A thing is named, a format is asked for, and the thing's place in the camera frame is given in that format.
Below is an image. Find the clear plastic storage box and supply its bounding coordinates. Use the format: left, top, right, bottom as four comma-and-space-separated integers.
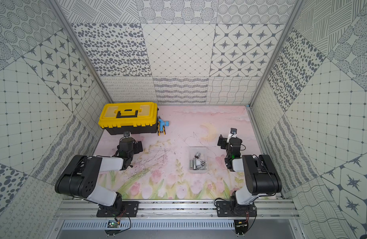
188, 146, 208, 174

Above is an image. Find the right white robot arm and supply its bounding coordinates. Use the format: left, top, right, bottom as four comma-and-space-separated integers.
217, 133, 282, 206

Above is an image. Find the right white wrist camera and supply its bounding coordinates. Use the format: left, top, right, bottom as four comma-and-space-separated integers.
227, 128, 237, 143

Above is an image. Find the wide chrome socket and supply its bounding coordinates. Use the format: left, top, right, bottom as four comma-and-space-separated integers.
194, 152, 201, 159

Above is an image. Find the aluminium mounting rail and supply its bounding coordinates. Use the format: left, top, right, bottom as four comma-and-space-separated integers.
55, 199, 300, 220

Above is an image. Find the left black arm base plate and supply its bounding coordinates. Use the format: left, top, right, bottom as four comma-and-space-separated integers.
96, 201, 140, 218

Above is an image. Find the yellow black toolbox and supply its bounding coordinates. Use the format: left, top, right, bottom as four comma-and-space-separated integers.
98, 102, 158, 135

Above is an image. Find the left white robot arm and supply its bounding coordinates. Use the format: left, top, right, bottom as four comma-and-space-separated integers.
55, 136, 143, 210

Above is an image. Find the white slotted cable duct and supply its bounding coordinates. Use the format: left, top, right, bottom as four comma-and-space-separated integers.
62, 219, 234, 231

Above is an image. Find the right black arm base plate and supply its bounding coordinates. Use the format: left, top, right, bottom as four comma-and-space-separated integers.
214, 200, 257, 218

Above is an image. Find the blue yellow hand tool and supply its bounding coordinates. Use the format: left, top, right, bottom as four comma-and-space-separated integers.
158, 116, 169, 135

